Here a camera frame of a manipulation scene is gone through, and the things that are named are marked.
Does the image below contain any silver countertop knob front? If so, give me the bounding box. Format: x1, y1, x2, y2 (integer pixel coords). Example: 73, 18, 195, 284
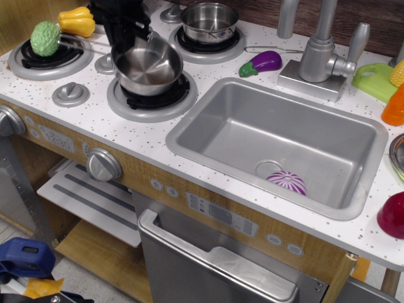
52, 82, 90, 107

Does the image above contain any yellow toy corn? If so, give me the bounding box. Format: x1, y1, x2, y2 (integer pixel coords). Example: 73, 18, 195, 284
389, 60, 404, 87

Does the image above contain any steel pot on rear burner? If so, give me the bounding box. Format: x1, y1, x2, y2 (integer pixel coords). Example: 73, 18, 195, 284
180, 2, 239, 44

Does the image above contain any silver countertop knob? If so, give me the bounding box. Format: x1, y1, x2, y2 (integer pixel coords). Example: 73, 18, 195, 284
52, 82, 90, 107
160, 4, 182, 24
95, 54, 115, 75

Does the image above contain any yellow tape piece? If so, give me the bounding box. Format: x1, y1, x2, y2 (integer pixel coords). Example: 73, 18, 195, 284
23, 278, 64, 299

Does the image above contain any red toy fruit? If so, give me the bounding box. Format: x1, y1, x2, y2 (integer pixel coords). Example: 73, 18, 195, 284
377, 192, 403, 239

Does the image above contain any blue clamp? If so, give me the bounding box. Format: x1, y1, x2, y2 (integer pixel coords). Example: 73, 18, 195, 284
1, 237, 56, 278

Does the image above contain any orange toy carrot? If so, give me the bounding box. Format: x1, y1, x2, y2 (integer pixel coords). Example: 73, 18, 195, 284
381, 85, 403, 126

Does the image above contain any silver oven dial left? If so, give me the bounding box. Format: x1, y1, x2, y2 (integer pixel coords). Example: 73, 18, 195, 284
0, 105, 27, 137

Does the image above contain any left rear stove burner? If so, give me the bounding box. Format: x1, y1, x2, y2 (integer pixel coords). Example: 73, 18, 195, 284
8, 33, 93, 81

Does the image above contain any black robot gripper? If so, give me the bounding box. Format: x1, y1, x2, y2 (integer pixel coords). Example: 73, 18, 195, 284
90, 0, 150, 49

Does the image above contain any grey plastic sink basin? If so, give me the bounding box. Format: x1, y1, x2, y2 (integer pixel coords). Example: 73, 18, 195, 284
166, 78, 389, 220

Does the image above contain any silver toy faucet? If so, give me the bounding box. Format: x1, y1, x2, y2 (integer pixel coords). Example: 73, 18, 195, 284
277, 1, 371, 102

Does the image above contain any steel bowl at right edge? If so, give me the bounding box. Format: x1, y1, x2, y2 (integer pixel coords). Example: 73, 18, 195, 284
389, 134, 404, 180

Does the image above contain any white oven rack shelf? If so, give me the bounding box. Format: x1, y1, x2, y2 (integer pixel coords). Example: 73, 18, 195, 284
37, 160, 141, 247

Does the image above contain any silver oven dial centre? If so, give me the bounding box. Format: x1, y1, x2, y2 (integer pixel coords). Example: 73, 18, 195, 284
86, 148, 122, 182

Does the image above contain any green toy cutting board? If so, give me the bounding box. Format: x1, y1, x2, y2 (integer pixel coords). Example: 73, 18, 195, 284
352, 63, 397, 104

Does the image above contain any silver dishwasher door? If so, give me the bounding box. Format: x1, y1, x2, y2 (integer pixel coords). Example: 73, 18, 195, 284
138, 206, 328, 302

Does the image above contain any yellow toy bell pepper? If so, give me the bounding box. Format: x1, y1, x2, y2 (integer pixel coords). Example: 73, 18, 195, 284
58, 6, 96, 38

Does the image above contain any right rear stove burner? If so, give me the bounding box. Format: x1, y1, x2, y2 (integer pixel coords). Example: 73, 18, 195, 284
169, 26, 246, 64

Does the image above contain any silver oven dial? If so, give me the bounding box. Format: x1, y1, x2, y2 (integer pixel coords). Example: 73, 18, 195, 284
86, 148, 122, 182
0, 105, 27, 137

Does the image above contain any purple striped toy onion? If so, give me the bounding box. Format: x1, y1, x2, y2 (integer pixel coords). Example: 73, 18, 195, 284
266, 171, 307, 196

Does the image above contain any green bumpy toy vegetable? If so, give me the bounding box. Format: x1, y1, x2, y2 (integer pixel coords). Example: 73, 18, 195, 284
30, 21, 60, 57

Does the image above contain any front stove burner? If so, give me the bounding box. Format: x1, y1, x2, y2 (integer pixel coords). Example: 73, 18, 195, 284
107, 72, 198, 123

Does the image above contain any silver countertop knob middle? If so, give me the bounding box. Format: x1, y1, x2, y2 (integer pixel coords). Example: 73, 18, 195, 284
95, 54, 115, 75

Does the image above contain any silver countertop knob rear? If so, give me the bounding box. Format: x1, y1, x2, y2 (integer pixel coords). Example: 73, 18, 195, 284
160, 4, 182, 24

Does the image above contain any steel saucepan with wire handle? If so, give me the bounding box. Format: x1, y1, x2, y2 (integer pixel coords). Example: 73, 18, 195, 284
56, 33, 184, 97

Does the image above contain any purple toy eggplant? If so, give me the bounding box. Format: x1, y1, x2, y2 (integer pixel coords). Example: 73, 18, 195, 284
239, 50, 283, 78

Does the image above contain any stove burner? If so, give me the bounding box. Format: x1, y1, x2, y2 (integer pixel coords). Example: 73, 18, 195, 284
107, 72, 198, 123
169, 26, 246, 64
8, 33, 93, 81

